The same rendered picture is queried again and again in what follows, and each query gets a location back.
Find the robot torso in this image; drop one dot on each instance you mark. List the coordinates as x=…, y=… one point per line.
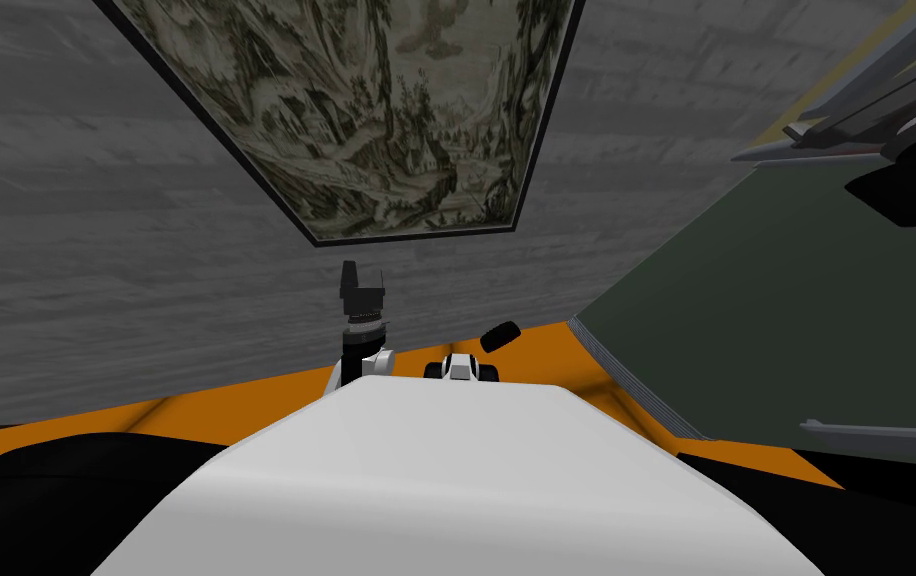
x=458, y=480

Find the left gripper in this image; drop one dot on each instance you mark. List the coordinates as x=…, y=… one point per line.
x=364, y=299

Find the dark green door leaf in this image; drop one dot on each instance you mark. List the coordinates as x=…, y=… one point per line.
x=778, y=312

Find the framed landscape picture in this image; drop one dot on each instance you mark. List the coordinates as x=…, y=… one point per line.
x=378, y=104

